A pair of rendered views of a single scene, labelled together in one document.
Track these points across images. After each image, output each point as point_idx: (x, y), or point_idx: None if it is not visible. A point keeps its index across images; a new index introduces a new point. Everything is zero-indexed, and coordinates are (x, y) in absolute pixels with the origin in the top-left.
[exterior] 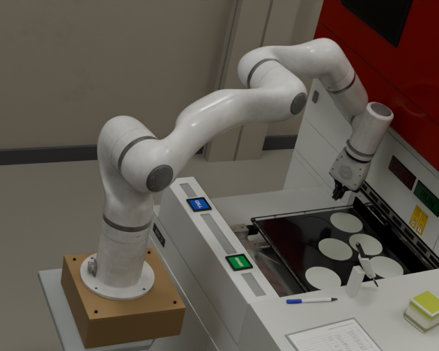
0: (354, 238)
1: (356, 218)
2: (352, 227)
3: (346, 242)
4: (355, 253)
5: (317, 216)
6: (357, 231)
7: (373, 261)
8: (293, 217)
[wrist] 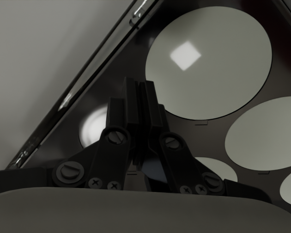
0: (240, 132)
1: (244, 20)
2: (230, 88)
3: (219, 157)
4: (244, 177)
5: (106, 99)
6: (248, 99)
7: None
8: (58, 140)
